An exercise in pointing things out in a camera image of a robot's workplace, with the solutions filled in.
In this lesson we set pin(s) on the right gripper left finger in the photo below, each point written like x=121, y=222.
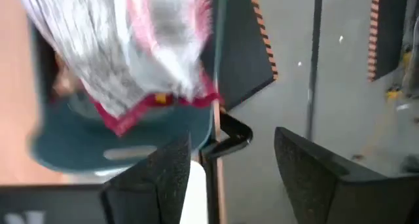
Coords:
x=154, y=188

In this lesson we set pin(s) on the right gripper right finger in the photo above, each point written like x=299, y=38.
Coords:
x=327, y=188

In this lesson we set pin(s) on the red-edged noodle pack label side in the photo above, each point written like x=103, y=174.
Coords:
x=131, y=53

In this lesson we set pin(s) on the teal plastic bin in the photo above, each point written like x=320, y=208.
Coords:
x=82, y=142

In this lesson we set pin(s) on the black hazard-striped floor mat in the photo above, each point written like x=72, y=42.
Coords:
x=242, y=53
x=389, y=30

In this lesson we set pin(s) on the black metal table frame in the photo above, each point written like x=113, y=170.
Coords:
x=232, y=135

